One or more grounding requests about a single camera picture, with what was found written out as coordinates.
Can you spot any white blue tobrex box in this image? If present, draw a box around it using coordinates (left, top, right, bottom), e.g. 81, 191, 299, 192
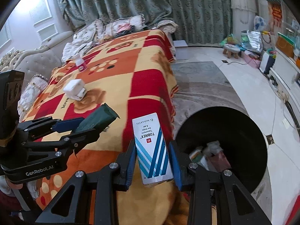
132, 113, 173, 186

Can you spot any dark green box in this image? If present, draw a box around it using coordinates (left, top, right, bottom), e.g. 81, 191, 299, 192
75, 103, 119, 133

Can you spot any black round trash bin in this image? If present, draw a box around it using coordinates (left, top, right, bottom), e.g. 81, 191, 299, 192
175, 106, 267, 193

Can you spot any left white gloved hand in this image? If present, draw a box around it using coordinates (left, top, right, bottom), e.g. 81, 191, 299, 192
1, 175, 42, 200

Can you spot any white folded tissue roll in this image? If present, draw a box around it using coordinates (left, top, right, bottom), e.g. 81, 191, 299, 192
63, 79, 87, 101

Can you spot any white pill bottle red label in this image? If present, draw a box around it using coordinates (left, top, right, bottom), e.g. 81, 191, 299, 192
74, 54, 87, 72

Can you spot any white tufted headboard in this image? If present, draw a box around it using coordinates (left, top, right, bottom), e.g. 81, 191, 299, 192
1, 46, 63, 90

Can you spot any red orange patterned blanket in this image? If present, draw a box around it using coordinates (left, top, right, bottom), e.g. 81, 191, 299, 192
22, 29, 191, 225

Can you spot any grey oval floor rug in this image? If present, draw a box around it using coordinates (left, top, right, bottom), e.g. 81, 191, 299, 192
171, 61, 272, 218

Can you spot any beige embroidered pillow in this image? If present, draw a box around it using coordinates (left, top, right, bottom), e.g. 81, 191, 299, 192
102, 14, 146, 40

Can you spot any small round wooden stool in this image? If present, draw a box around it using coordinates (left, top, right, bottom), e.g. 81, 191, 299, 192
223, 44, 241, 59

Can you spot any white tv cabinet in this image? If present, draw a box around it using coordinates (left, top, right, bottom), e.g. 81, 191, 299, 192
270, 48, 299, 109

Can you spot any silver foil bag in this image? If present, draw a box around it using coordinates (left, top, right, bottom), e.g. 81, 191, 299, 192
241, 30, 263, 53

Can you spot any green patterned curtain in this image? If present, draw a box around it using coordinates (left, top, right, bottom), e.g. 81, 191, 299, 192
57, 0, 232, 44

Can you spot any brown paper shopping bag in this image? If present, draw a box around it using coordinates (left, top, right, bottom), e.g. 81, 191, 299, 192
276, 36, 294, 58

